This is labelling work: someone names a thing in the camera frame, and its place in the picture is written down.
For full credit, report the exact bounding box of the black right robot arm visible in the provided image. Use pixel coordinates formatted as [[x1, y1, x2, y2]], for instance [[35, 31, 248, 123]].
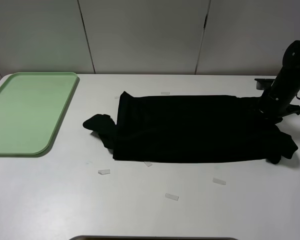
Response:
[[255, 40, 300, 123]]

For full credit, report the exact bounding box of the green plastic tray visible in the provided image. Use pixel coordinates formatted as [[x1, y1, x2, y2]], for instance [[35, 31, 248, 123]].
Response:
[[0, 72, 79, 156]]

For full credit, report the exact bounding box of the clear tape piece front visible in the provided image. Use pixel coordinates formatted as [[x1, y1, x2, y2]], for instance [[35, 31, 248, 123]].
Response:
[[165, 193, 179, 201]]

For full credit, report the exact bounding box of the black short sleeve shirt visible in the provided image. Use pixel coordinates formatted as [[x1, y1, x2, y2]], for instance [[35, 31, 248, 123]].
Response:
[[83, 92, 298, 164]]

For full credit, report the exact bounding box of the clear tape piece middle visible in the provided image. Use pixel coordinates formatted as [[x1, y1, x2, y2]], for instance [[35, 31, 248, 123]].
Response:
[[144, 162, 153, 167]]

